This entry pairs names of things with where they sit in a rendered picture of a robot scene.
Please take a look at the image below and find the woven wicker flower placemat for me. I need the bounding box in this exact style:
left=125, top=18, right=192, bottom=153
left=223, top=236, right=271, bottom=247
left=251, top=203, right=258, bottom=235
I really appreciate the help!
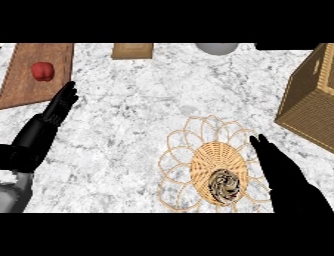
left=156, top=114, right=274, bottom=214

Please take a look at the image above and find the small tan wooden box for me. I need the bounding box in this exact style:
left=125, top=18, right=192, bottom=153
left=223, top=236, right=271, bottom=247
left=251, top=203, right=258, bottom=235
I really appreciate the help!
left=110, top=43, right=155, bottom=61

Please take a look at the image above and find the brown wooden cutting board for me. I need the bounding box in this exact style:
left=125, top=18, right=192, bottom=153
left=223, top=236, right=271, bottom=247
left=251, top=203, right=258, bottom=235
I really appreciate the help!
left=0, top=43, right=75, bottom=111

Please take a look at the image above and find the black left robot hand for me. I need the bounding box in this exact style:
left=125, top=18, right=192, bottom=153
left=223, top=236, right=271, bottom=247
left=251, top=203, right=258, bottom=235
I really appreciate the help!
left=0, top=80, right=79, bottom=174

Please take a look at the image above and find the brown swirl cupcake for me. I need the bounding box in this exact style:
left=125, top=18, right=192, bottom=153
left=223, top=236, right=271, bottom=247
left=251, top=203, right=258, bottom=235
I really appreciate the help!
left=206, top=168, right=240, bottom=204

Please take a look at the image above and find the red bell pepper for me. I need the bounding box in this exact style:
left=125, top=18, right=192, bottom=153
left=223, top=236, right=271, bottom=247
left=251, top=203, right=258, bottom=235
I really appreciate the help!
left=29, top=61, right=56, bottom=82

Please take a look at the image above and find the grey round bowl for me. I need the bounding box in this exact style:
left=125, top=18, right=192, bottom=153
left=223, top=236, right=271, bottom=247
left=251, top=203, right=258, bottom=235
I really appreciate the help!
left=195, top=43, right=240, bottom=56

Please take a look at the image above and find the brown wicker basket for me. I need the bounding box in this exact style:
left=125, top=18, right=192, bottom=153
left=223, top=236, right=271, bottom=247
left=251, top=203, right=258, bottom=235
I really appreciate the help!
left=273, top=43, right=334, bottom=163

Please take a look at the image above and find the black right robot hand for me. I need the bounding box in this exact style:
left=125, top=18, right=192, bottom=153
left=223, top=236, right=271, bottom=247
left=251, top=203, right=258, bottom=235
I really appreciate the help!
left=248, top=133, right=334, bottom=214

